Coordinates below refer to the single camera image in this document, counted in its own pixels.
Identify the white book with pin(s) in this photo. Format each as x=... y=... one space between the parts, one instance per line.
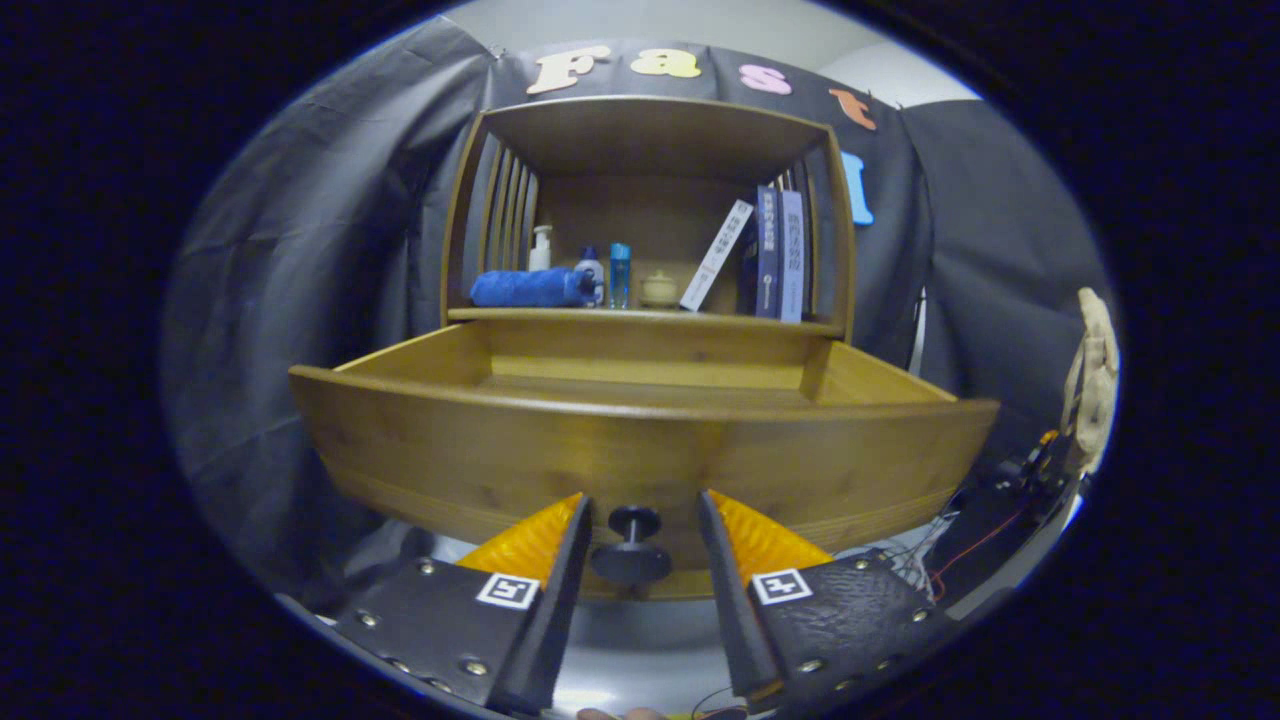
x=715 y=258

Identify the beige lidded teacup with saucer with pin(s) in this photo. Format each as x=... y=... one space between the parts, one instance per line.
x=659 y=290

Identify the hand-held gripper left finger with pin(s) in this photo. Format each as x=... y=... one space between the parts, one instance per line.
x=560 y=620

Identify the white bottle with blue cap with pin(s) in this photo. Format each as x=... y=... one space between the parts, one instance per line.
x=592 y=264

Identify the clear blue bottle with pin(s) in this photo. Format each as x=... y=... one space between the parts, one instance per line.
x=620 y=275

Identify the folded blue towel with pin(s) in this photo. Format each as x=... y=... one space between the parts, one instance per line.
x=525 y=288

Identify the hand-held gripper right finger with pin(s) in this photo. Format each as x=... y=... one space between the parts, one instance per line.
x=735 y=620

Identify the black backdrop cloth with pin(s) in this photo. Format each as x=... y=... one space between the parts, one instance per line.
x=300 y=250

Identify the white pump bottle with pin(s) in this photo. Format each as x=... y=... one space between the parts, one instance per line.
x=540 y=252

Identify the pale purple book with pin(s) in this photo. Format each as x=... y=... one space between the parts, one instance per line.
x=792 y=255

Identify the black and orange device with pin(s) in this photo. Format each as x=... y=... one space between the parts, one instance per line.
x=1035 y=465

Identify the beige cloth bag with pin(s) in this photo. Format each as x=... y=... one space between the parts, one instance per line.
x=1095 y=380

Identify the dark blue book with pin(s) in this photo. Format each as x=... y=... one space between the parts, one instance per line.
x=768 y=250

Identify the wooden cabinet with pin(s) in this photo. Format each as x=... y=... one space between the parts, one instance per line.
x=650 y=140

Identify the wooden countertop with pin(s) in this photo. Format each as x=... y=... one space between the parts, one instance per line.
x=640 y=316

